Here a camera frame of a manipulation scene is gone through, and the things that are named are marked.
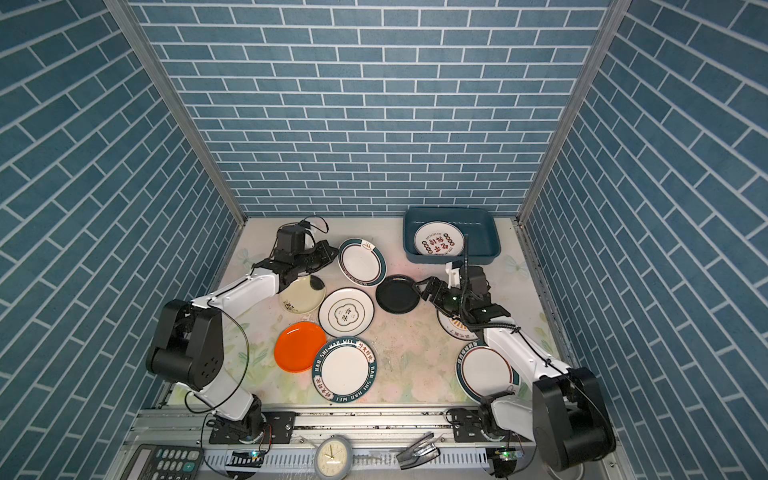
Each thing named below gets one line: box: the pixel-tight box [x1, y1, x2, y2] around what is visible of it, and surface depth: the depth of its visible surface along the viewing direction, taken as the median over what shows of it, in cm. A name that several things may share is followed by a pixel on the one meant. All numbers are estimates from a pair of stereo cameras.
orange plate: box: [274, 321, 327, 373], surface depth 89 cm
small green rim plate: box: [337, 238, 388, 287], surface depth 100 cm
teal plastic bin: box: [403, 206, 501, 265], surface depth 118 cm
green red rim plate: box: [456, 342, 520, 402], surface depth 85 cm
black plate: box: [376, 275, 421, 315], surface depth 98 cm
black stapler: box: [396, 432, 441, 470], surface depth 70 cm
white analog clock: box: [314, 435, 353, 480], surface depth 68 cm
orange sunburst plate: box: [437, 310, 479, 341], surface depth 92 cm
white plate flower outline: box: [318, 287, 375, 338], surface depth 96 cm
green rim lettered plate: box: [312, 336, 377, 403], surface depth 85 cm
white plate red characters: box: [414, 221, 465, 257], surface depth 115 cm
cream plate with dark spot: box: [279, 275, 327, 314], surface depth 98 cm
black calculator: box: [120, 444, 204, 480], surface depth 69 cm
